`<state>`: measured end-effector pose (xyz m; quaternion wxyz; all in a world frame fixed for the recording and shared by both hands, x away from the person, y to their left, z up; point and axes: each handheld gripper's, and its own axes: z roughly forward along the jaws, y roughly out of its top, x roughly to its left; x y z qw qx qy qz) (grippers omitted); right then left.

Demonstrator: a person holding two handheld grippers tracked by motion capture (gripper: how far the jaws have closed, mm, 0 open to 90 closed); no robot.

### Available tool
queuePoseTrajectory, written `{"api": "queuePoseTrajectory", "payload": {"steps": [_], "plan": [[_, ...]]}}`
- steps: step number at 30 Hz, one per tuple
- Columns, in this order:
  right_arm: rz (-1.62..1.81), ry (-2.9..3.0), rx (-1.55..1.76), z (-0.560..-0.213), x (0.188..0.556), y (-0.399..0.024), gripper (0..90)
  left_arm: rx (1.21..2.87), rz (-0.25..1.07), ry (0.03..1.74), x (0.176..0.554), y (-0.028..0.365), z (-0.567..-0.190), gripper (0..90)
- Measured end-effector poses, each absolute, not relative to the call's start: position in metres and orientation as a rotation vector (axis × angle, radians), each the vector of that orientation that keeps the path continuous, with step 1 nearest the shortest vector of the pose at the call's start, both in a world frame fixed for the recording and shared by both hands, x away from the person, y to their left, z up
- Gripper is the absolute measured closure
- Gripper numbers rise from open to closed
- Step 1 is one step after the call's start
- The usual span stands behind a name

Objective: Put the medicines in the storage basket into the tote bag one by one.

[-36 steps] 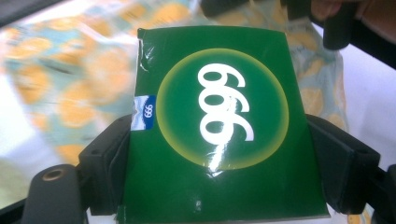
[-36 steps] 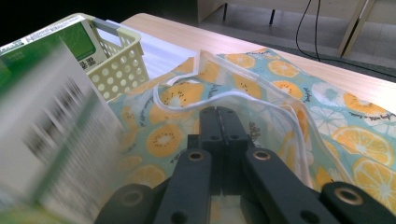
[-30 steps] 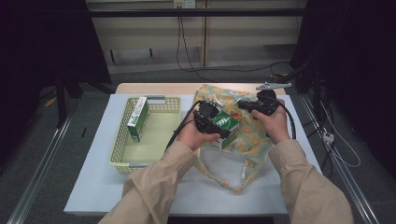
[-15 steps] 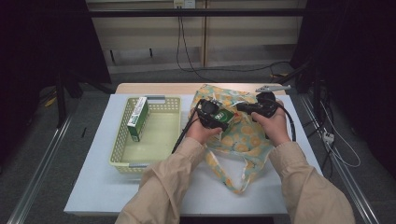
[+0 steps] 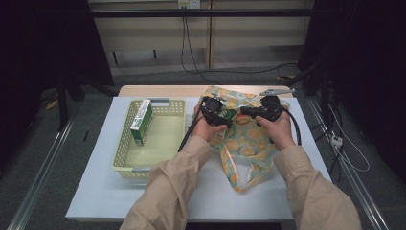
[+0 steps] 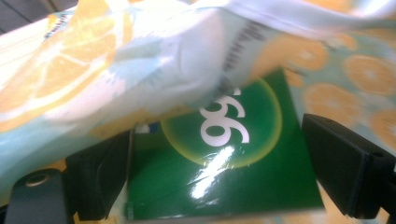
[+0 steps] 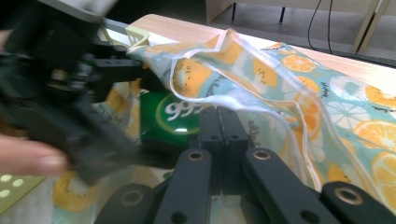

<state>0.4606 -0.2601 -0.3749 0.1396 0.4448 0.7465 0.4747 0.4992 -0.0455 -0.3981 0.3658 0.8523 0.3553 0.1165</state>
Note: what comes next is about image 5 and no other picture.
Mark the metal floor rail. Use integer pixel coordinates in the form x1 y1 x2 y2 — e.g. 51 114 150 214
7 116 78 230
305 97 391 230

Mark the person's left hand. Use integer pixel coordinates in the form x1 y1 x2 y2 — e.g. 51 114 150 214
191 104 228 143

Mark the person's right hand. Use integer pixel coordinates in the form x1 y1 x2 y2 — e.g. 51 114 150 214
255 104 296 152

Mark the dark metal stand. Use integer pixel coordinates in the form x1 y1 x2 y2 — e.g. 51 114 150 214
283 61 331 97

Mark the orange print cloth bag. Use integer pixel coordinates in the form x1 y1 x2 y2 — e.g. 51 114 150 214
191 85 291 194

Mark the white power strip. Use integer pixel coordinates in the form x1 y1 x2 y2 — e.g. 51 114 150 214
331 134 345 149

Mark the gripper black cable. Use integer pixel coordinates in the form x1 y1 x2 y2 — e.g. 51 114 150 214
177 109 205 153
277 101 303 147

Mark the pale perforated plastic basket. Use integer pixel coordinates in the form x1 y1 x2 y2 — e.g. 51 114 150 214
111 98 187 180

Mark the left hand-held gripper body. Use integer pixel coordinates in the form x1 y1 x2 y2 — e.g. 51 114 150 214
200 95 229 127

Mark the white floor cable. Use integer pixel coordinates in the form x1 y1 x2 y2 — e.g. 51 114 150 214
328 104 372 173

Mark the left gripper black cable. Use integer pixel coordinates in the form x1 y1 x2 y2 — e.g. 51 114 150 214
177 109 205 153

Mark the black metal stand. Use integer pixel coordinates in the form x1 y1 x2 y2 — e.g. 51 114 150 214
56 71 85 132

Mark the tall green and white box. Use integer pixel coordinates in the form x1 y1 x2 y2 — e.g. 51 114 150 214
129 99 153 147

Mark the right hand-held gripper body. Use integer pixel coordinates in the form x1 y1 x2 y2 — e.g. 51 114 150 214
259 88 296 123

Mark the long desk with black edge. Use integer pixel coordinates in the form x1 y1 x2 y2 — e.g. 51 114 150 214
90 8 315 19

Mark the black wall cable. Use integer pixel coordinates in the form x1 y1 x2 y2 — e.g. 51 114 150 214
183 8 214 85
180 8 300 78

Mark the white wall socket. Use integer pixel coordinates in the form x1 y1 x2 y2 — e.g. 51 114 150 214
177 0 201 10

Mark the black curtain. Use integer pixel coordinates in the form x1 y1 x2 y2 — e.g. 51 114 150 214
0 0 114 167
300 0 406 173

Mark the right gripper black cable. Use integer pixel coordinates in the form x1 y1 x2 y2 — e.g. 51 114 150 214
277 101 303 147

